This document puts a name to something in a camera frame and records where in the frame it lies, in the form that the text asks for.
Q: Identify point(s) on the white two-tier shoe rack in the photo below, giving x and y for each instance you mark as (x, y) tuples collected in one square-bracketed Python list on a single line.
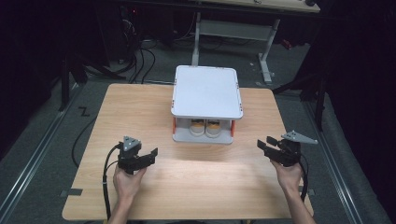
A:
[(207, 91)]

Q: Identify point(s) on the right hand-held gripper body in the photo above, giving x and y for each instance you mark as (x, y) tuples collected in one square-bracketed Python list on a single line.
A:
[(288, 152)]

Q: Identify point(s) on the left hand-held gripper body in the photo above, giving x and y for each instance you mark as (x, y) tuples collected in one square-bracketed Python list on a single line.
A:
[(129, 160)]

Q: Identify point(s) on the grey tape strip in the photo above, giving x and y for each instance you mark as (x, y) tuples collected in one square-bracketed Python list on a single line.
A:
[(72, 192)]

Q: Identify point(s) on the small white sneaker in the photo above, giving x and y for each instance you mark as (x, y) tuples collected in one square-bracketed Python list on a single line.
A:
[(197, 127), (213, 128)]

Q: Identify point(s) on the red object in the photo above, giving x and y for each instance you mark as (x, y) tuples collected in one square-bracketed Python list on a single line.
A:
[(287, 44)]

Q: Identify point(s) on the person's left hand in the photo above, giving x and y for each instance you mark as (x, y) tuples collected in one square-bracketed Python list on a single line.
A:
[(127, 183)]

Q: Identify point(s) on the white-framed desk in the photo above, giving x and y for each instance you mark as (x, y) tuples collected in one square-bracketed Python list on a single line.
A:
[(236, 29)]

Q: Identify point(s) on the black metal stand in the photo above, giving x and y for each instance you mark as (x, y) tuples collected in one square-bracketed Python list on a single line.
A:
[(319, 99), (67, 81)]

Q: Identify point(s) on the person's right hand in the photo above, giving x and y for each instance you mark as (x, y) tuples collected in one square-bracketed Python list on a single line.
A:
[(289, 175)]

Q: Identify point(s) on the metal floor rail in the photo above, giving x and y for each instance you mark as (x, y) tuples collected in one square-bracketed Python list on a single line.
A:
[(34, 149), (334, 161)]

